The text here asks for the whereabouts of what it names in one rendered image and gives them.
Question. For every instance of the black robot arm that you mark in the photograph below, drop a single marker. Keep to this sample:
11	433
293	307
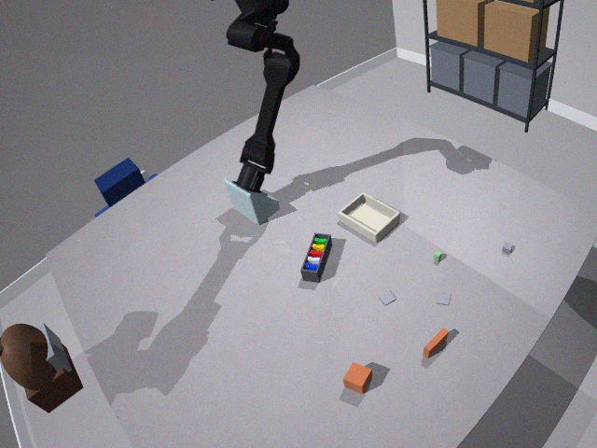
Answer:
279	70

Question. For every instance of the orange cube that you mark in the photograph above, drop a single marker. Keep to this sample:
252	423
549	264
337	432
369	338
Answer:
357	378

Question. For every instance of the orange rectangular block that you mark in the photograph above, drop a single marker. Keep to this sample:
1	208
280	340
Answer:
435	343

